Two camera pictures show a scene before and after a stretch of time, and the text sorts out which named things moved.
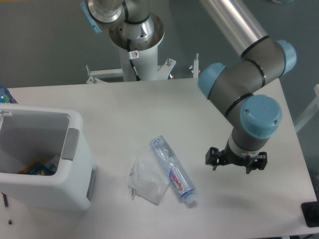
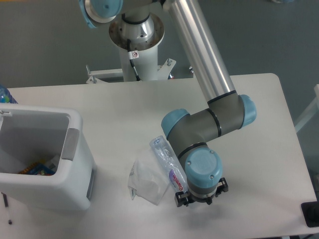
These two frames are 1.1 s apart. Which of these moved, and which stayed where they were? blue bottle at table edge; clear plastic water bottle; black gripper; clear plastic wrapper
Moved: black gripper
Stayed: blue bottle at table edge; clear plastic wrapper; clear plastic water bottle
